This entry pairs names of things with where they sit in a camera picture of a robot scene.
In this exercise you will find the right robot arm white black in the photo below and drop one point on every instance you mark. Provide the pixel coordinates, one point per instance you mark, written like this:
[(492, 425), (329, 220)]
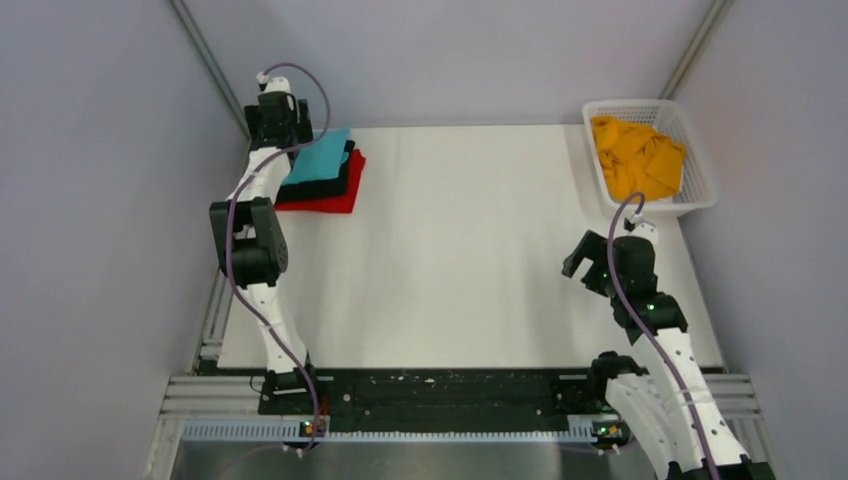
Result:
[(658, 390)]

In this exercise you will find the left aluminium side rail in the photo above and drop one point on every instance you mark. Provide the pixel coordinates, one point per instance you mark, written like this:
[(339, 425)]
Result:
[(206, 342)]

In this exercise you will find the turquoise t shirt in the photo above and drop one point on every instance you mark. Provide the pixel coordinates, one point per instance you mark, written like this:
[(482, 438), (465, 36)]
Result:
[(321, 161)]

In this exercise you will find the white plastic basket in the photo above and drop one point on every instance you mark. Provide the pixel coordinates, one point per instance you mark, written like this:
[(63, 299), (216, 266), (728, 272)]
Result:
[(698, 190)]

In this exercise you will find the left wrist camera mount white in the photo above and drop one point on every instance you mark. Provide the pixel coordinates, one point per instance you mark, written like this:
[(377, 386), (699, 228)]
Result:
[(273, 84)]

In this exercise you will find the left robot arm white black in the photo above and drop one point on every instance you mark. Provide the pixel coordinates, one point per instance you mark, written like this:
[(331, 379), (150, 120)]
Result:
[(253, 253)]

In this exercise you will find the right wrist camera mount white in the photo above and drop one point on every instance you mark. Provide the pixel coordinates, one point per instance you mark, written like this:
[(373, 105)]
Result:
[(637, 225)]

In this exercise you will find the folded red t shirt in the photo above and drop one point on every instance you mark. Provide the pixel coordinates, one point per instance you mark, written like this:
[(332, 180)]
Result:
[(343, 204)]

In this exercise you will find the aluminium front rail frame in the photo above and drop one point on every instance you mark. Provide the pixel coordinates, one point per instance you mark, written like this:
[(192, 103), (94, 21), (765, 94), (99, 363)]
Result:
[(225, 409)]

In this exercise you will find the orange t shirt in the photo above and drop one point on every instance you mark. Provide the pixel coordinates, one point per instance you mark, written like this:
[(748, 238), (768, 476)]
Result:
[(637, 158)]

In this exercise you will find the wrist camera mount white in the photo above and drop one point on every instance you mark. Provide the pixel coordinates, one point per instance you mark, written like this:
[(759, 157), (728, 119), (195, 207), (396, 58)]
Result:
[(637, 225), (273, 84)]

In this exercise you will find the folded black t shirt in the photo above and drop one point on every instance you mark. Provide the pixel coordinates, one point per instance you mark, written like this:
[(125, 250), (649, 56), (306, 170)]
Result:
[(319, 189)]

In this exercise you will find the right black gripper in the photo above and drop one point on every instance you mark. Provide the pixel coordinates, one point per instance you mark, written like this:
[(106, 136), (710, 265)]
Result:
[(593, 247)]

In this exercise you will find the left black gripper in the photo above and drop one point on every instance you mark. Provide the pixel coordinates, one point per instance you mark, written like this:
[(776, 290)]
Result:
[(300, 124)]

